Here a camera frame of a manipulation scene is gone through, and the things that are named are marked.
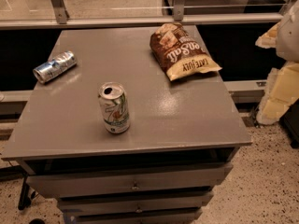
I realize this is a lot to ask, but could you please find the silver blue redbull can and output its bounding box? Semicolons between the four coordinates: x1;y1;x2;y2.
33;51;77;84

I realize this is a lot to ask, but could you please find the grey metal railing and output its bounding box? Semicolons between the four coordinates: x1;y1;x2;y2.
0;0;296;30

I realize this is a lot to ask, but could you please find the grey drawer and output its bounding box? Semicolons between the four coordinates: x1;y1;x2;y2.
58;189;213;216
64;208;202;224
27;162;233;198

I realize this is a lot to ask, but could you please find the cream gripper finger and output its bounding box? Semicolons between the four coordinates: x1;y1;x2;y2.
256;62;299;125
255;22;279;49

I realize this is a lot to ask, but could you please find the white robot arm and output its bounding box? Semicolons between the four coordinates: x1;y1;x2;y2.
255;1;299;125

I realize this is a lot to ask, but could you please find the grey drawer cabinet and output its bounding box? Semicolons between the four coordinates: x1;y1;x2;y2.
1;25;253;224

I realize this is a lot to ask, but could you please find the top grey drawer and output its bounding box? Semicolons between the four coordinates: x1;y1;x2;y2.
27;162;233;198

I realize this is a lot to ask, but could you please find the middle grey drawer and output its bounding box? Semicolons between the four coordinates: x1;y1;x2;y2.
58;189;213;216

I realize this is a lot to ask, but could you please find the bottom grey drawer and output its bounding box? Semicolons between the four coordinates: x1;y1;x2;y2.
64;208;202;224

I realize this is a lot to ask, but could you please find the brown chip bag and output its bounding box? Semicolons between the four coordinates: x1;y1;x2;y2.
149;23;221;81

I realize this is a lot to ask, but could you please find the white green 7up can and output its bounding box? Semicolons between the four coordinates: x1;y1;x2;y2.
98;82;130;133

